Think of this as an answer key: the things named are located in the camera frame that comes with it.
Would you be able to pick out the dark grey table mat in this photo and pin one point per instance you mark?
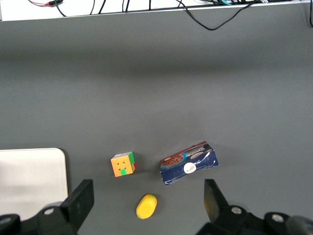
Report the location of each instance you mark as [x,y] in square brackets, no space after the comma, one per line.
[156,85]

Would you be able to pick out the dark blue cookie box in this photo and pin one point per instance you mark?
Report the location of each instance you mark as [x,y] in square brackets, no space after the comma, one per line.
[188,169]

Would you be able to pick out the colourful puzzle cube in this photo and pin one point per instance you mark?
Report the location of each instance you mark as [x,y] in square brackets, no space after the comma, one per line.
[122,165]

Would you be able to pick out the yellow lemon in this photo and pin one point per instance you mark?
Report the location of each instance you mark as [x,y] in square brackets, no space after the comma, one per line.
[146,206]

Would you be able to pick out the white rectangular plastic tray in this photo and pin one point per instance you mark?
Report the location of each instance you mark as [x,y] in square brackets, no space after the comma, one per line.
[29,176]

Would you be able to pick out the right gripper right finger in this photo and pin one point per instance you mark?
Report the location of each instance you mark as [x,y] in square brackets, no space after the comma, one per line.
[222,220]

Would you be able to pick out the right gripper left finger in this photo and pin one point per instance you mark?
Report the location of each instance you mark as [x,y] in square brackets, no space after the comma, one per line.
[78,205]

